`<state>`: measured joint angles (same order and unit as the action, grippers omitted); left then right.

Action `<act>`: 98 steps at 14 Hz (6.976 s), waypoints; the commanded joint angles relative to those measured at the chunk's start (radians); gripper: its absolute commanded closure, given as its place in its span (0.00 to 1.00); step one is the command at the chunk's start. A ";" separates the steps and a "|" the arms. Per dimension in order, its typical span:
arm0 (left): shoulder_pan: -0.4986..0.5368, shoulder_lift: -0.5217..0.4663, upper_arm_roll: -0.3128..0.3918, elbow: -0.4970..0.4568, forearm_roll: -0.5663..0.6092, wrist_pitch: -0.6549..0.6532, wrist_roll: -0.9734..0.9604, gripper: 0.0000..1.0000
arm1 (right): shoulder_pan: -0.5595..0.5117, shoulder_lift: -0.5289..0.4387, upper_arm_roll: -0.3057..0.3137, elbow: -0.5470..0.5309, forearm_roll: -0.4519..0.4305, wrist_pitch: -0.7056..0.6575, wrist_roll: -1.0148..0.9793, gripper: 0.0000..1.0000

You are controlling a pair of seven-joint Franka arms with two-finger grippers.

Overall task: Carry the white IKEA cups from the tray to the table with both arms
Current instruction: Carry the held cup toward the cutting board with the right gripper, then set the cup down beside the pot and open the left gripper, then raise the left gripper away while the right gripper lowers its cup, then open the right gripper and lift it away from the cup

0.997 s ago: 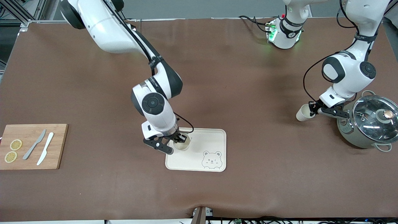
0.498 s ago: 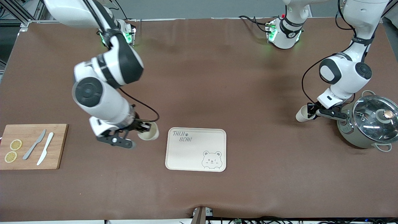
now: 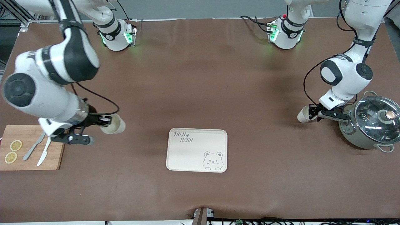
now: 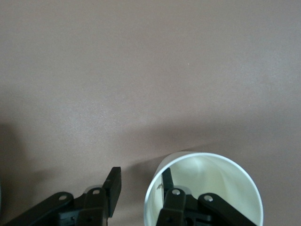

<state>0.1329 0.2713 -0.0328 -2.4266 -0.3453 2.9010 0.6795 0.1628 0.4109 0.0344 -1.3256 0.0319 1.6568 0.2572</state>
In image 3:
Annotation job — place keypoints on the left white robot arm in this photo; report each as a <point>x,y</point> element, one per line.
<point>343,75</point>

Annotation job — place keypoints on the wooden cutting board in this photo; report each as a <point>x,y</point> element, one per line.
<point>31,159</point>

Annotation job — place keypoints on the glass pot lid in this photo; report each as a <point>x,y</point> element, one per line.
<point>372,122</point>

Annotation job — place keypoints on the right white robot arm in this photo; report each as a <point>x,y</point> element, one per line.
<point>31,90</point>

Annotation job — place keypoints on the yellow lemon slice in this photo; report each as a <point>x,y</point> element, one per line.
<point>10,157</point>
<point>16,145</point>

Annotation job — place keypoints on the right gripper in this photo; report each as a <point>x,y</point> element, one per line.
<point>93,118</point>

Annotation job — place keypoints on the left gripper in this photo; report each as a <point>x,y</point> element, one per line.
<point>313,110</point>

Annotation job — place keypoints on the cream tray with bear print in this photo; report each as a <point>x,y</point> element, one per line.
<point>193,156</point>

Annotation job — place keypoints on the white plastic knife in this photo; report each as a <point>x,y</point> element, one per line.
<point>44,153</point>

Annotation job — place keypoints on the grey plastic knife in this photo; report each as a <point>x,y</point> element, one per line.
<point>32,148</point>

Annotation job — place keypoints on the white plastic cup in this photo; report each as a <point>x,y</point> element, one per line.
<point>117,125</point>
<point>303,115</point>

